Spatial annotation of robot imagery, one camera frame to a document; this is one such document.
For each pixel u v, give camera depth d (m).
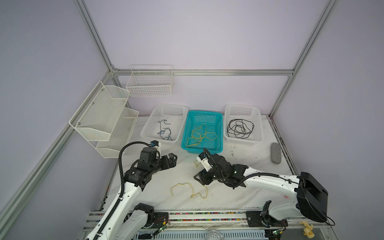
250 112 1.15
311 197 0.42
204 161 0.70
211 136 1.01
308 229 0.70
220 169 0.60
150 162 0.58
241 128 1.09
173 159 0.69
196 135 1.02
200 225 0.73
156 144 0.70
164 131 1.07
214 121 1.13
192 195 0.82
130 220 0.57
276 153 0.96
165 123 1.15
